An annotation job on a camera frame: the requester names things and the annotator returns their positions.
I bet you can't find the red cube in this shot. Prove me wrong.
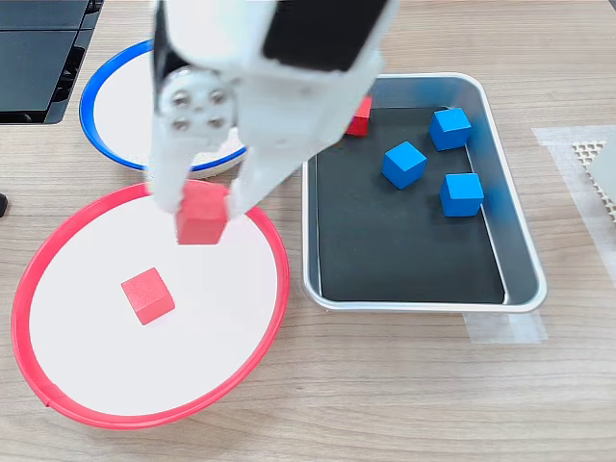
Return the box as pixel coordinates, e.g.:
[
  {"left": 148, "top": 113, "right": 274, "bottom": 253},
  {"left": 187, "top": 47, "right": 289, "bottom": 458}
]
[
  {"left": 119, "top": 267, "right": 176, "bottom": 326},
  {"left": 344, "top": 95, "right": 374, "bottom": 139},
  {"left": 175, "top": 182, "right": 230, "bottom": 246}
]

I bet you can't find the blue cube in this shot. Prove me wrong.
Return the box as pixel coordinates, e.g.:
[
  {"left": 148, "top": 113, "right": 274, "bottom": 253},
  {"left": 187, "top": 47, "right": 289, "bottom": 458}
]
[
  {"left": 439, "top": 172, "right": 485, "bottom": 218},
  {"left": 382, "top": 141, "right": 428, "bottom": 192},
  {"left": 428, "top": 107, "right": 473, "bottom": 153}
]

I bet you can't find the steel tray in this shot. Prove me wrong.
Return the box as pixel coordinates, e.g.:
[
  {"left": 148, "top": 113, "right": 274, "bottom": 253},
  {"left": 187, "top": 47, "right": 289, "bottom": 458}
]
[{"left": 301, "top": 71, "right": 549, "bottom": 315}]

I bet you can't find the white plate with blue rim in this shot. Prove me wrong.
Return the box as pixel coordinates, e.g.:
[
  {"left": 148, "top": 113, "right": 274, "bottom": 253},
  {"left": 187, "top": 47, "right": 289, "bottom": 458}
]
[{"left": 79, "top": 38, "right": 249, "bottom": 180}]

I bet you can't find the black mat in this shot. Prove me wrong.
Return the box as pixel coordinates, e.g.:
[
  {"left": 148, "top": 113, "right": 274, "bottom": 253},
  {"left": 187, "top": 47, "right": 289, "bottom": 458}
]
[{"left": 315, "top": 106, "right": 506, "bottom": 305}]

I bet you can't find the black electronic device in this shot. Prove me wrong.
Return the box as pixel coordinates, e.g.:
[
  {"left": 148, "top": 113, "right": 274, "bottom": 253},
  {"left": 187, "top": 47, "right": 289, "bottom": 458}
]
[{"left": 0, "top": 0, "right": 105, "bottom": 126}]

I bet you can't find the white plate with red rim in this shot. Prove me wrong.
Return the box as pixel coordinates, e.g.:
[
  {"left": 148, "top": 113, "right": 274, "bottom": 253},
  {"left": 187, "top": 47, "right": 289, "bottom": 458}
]
[{"left": 10, "top": 180, "right": 292, "bottom": 431}]

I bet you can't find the translucent plastic sheet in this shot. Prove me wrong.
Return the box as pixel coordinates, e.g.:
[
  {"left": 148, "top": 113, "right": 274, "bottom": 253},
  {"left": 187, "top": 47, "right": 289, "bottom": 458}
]
[{"left": 531, "top": 124, "right": 616, "bottom": 285}]

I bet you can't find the clear tape strip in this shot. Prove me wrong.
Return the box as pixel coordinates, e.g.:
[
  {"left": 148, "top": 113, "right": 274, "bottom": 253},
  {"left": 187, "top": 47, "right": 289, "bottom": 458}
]
[{"left": 463, "top": 311, "right": 549, "bottom": 345}]

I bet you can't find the pale perforated plate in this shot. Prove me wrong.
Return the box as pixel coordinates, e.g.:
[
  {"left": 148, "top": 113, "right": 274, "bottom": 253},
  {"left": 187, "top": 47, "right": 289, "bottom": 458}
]
[{"left": 571, "top": 139, "right": 616, "bottom": 225}]

